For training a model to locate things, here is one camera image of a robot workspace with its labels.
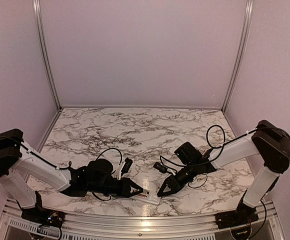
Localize right aluminium corner post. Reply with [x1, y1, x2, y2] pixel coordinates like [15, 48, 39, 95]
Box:
[221, 0, 254, 115]

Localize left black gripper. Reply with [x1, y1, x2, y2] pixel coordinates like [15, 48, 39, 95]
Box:
[88, 177, 144, 199]

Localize white remote control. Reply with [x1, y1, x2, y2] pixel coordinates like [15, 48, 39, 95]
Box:
[132, 189, 161, 206]

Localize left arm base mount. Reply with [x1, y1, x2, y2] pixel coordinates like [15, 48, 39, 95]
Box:
[20, 191, 65, 228]

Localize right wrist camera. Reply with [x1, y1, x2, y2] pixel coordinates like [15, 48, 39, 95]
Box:
[153, 162, 168, 174]

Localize left aluminium corner post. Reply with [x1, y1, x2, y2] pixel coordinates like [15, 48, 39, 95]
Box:
[32, 0, 62, 112]

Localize aluminium corner post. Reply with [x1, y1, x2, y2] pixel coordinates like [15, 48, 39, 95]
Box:
[221, 0, 254, 115]
[32, 0, 62, 112]

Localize front aluminium rail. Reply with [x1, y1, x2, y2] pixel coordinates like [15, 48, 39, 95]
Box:
[0, 197, 285, 240]

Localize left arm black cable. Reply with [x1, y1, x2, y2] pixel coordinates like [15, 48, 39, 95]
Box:
[0, 136, 123, 202]

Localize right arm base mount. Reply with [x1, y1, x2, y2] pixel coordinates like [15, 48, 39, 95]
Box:
[215, 195, 259, 229]

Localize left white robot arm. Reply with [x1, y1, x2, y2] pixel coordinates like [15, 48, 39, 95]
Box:
[0, 128, 143, 223]

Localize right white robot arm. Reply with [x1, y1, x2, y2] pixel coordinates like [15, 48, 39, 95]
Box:
[157, 120, 290, 224]

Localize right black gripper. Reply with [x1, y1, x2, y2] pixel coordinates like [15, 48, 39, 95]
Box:
[157, 161, 198, 197]

